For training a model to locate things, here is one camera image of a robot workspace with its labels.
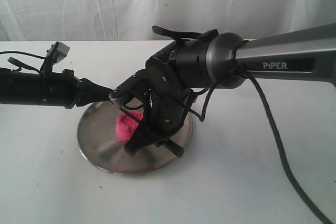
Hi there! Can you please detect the white backdrop curtain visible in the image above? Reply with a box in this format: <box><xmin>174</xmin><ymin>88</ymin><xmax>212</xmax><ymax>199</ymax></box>
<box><xmin>1</xmin><ymin>0</ymin><xmax>335</xmax><ymax>41</ymax></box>

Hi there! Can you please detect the pink dough lump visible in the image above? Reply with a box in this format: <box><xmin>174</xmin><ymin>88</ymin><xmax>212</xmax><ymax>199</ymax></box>
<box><xmin>115</xmin><ymin>113</ymin><xmax>140</xmax><ymax>144</ymax></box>

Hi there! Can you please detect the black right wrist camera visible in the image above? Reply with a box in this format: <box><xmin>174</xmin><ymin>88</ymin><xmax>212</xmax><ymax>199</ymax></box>
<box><xmin>109</xmin><ymin>69</ymin><xmax>150</xmax><ymax>108</ymax></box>

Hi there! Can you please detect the black knife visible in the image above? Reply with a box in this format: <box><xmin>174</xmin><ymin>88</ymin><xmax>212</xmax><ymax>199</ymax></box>
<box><xmin>118</xmin><ymin>105</ymin><xmax>184</xmax><ymax>157</ymax></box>

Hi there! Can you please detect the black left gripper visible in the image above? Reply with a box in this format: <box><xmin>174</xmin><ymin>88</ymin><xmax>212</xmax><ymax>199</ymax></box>
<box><xmin>39</xmin><ymin>69</ymin><xmax>112</xmax><ymax>109</ymax></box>

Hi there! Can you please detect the thin black left cable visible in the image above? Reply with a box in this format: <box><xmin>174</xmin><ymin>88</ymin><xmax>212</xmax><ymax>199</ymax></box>
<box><xmin>0</xmin><ymin>50</ymin><xmax>48</xmax><ymax>75</ymax></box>

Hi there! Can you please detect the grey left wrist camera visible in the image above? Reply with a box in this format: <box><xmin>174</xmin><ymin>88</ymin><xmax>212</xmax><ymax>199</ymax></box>
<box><xmin>40</xmin><ymin>41</ymin><xmax>70</xmax><ymax>78</ymax></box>

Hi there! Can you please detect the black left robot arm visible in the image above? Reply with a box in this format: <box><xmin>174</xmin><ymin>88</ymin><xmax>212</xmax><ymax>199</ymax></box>
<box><xmin>1</xmin><ymin>69</ymin><xmax>112</xmax><ymax>109</ymax></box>

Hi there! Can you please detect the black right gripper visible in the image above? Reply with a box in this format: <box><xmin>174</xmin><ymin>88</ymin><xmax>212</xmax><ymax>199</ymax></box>
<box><xmin>124</xmin><ymin>88</ymin><xmax>192</xmax><ymax>155</ymax></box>

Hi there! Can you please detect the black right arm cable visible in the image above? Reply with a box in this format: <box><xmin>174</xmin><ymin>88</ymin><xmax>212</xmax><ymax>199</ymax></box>
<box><xmin>152</xmin><ymin>25</ymin><xmax>336</xmax><ymax>224</ymax></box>

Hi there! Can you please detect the round steel plate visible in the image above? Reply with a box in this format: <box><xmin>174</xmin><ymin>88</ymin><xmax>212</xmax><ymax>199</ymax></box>
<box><xmin>77</xmin><ymin>101</ymin><xmax>177</xmax><ymax>175</ymax></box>

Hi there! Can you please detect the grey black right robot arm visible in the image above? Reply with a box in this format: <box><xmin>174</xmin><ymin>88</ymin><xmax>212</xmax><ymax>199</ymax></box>
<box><xmin>124</xmin><ymin>24</ymin><xmax>335</xmax><ymax>156</ymax></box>

